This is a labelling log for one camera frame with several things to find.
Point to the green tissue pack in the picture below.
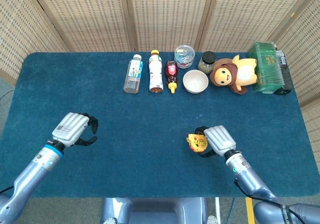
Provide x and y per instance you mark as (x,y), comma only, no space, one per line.
(267,66)

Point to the black box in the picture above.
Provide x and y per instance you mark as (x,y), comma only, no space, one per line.
(287,78)

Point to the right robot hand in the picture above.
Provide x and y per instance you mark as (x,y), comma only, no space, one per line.
(221,140)

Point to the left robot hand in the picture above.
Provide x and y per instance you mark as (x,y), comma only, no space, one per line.
(68,128)

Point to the blue table cloth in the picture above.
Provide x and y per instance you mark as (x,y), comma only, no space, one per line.
(100,108)

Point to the yellow plush toy brown hood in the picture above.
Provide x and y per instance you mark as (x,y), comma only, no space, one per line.
(245,73)

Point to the white brown-capped bottle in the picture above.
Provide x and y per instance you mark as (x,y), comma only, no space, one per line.
(155,71)

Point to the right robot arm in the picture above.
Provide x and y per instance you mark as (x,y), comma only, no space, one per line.
(250,181)

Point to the clear bottle with blue label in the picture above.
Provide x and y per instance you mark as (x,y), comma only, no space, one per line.
(133,76)

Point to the syrup bottle with yellow cap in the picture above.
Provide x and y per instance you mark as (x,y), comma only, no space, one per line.
(171,71)

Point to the white bowl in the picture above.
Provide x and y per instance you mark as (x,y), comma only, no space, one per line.
(195,82)

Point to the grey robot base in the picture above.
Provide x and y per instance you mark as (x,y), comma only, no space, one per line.
(155,211)

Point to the clear plastic tub of clips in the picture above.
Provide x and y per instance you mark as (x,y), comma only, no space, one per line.
(185,56)

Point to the woven straw hat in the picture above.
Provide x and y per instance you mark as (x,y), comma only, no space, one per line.
(221,61)

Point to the yellow tape measure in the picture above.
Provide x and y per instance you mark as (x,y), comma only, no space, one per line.
(198,143)

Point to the glass jar with black lid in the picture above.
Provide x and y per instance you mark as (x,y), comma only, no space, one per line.
(207,61)

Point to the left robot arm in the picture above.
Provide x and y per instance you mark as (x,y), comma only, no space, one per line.
(32,169)

